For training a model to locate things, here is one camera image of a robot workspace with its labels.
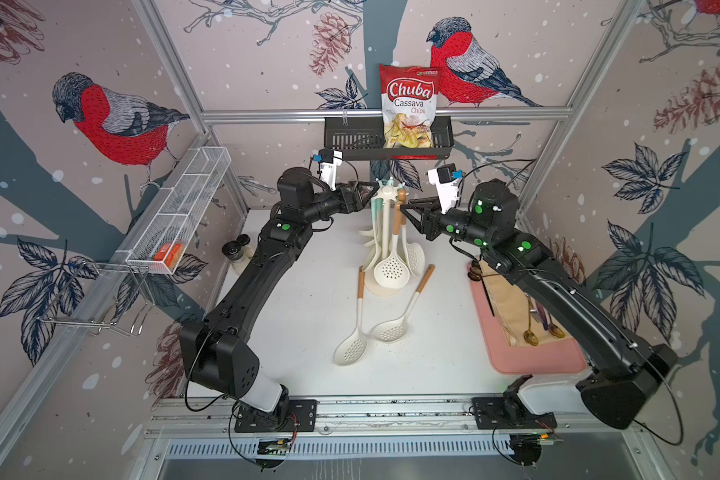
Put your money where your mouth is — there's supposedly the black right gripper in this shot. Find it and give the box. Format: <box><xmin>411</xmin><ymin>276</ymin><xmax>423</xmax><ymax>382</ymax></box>
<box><xmin>399</xmin><ymin>196</ymin><xmax>496</xmax><ymax>254</ymax></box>

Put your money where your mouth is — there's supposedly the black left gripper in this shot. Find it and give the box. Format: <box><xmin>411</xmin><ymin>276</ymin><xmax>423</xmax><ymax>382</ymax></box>
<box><xmin>301</xmin><ymin>182</ymin><xmax>378</xmax><ymax>226</ymax></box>

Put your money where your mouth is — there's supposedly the cream utensil rack stand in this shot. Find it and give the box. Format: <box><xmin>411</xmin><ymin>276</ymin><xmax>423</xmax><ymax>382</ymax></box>
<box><xmin>365</xmin><ymin>179</ymin><xmax>404</xmax><ymax>298</ymax></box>

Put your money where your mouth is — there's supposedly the cream skimmer round head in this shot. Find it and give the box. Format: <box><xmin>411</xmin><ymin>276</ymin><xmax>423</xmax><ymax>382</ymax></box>
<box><xmin>374</xmin><ymin>202</ymin><xmax>410</xmax><ymax>290</ymax></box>

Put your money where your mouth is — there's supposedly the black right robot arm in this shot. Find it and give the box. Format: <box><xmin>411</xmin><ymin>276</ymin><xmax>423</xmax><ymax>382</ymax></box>
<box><xmin>401</xmin><ymin>179</ymin><xmax>678</xmax><ymax>430</ymax></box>

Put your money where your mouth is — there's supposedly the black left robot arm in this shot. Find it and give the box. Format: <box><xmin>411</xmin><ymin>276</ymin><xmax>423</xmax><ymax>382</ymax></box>
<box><xmin>179</xmin><ymin>167</ymin><xmax>379</xmax><ymax>427</ymax></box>

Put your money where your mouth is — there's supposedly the Chuba cassava chips bag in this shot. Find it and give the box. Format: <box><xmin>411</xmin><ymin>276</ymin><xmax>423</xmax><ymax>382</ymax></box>
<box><xmin>378</xmin><ymin>65</ymin><xmax>440</xmax><ymax>149</ymax></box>

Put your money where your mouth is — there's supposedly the black lid pepper shaker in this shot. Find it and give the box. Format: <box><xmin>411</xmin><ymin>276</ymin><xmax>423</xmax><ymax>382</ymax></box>
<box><xmin>222</xmin><ymin>234</ymin><xmax>254</xmax><ymax>263</ymax></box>

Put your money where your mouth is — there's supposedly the purple cutlery piece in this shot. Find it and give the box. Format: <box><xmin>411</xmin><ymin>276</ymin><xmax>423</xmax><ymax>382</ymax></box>
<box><xmin>533</xmin><ymin>300</ymin><xmax>566</xmax><ymax>339</ymax></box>

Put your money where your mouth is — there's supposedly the gold spoon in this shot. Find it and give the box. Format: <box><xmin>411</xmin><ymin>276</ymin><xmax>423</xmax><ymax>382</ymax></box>
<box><xmin>523</xmin><ymin>298</ymin><xmax>539</xmax><ymax>347</ymax></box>

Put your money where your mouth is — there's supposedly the red orange packet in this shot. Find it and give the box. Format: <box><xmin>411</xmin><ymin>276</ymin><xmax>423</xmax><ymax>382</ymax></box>
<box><xmin>152</xmin><ymin>243</ymin><xmax>186</xmax><ymax>270</ymax></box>

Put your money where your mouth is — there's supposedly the pink tray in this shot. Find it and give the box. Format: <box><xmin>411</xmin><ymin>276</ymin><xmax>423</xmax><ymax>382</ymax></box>
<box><xmin>467</xmin><ymin>261</ymin><xmax>587</xmax><ymax>375</ymax></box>

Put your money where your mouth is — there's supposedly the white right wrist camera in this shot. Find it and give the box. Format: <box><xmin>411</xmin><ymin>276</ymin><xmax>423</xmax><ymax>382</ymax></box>
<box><xmin>427</xmin><ymin>163</ymin><xmax>463</xmax><ymax>214</ymax></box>

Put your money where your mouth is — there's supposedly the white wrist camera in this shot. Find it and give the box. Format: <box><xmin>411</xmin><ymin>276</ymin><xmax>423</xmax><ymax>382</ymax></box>
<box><xmin>313</xmin><ymin>149</ymin><xmax>343</xmax><ymax>191</ymax></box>
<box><xmin>427</xmin><ymin>163</ymin><xmax>463</xmax><ymax>214</ymax></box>

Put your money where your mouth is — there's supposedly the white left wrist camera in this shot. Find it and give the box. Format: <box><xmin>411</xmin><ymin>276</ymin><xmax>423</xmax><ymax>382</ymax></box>
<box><xmin>313</xmin><ymin>149</ymin><xmax>343</xmax><ymax>191</ymax></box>

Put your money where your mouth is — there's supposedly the black wall basket shelf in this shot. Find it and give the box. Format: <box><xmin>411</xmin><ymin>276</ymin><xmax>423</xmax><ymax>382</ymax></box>
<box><xmin>323</xmin><ymin>115</ymin><xmax>456</xmax><ymax>162</ymax></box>

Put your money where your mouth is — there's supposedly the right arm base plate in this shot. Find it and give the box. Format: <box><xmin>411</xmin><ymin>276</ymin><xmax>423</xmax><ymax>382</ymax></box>
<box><xmin>469</xmin><ymin>396</ymin><xmax>557</xmax><ymax>430</ymax></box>

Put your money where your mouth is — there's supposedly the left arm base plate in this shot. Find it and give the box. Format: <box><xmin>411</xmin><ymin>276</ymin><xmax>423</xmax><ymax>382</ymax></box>
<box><xmin>233</xmin><ymin>399</ymin><xmax>318</xmax><ymax>433</ymax></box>

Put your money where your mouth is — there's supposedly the wire hook rack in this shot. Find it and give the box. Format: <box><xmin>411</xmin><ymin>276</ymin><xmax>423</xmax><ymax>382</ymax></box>
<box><xmin>38</xmin><ymin>258</ymin><xmax>155</xmax><ymax>337</ymax></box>

